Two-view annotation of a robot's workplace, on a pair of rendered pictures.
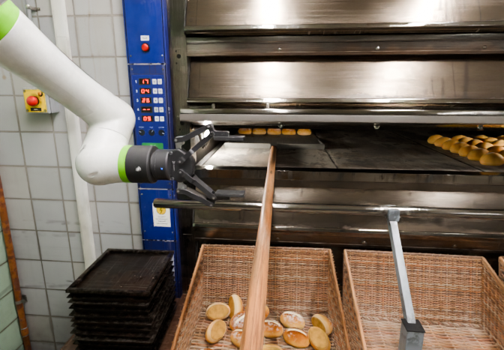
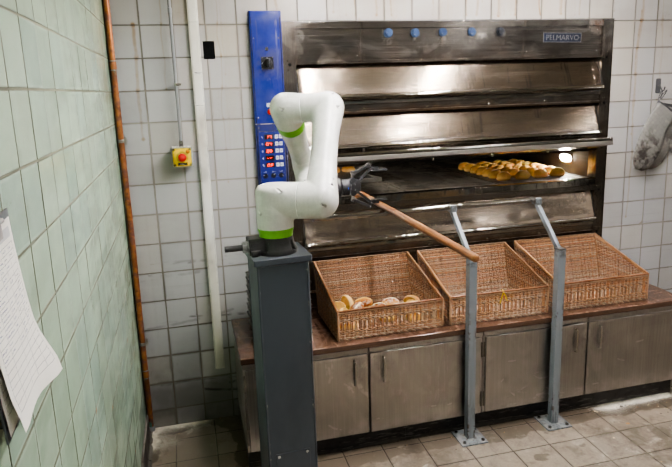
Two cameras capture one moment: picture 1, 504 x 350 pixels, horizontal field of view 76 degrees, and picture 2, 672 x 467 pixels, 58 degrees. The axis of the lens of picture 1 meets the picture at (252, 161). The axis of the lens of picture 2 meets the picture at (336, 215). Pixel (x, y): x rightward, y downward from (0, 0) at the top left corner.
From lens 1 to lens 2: 209 cm
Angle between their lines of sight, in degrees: 19
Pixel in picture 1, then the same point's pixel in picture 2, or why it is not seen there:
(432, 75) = (461, 122)
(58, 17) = (199, 91)
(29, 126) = (163, 179)
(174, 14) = (288, 86)
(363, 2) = (416, 77)
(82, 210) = (211, 246)
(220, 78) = not seen: hidden behind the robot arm
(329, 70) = (397, 121)
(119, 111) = not seen: hidden behind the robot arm
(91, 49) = (223, 114)
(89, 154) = not seen: hidden behind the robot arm
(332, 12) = (397, 83)
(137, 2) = (264, 79)
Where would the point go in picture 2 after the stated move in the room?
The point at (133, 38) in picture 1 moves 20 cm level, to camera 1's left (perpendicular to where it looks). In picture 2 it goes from (260, 105) to (220, 107)
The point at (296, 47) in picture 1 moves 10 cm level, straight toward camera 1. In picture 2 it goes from (375, 107) to (380, 107)
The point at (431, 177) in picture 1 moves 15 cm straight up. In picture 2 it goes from (468, 191) to (468, 165)
